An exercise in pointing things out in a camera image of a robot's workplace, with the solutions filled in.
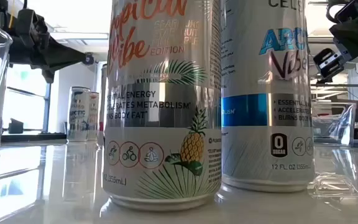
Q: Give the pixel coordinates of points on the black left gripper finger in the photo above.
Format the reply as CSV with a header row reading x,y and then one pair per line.
x,y
64,54

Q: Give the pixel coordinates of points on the Arctic Vibe Celsius can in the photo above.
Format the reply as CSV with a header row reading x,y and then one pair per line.
x,y
267,140
79,118

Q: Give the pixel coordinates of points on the Tropical Vibe Celsius can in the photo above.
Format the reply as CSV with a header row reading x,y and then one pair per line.
x,y
95,118
162,124

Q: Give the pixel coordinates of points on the black round ceiling device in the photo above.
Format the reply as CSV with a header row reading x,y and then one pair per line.
x,y
89,59

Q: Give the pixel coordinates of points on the dark desk object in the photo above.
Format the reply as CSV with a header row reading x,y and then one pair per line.
x,y
15,126

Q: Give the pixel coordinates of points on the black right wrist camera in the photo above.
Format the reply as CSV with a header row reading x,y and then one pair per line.
x,y
353,9

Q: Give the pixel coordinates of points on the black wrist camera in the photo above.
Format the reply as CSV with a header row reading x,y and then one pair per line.
x,y
353,9
31,21

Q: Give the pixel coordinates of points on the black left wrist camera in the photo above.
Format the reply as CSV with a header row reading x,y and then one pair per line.
x,y
31,21

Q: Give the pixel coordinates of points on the black metal table frame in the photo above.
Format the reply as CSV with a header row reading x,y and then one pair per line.
x,y
33,137

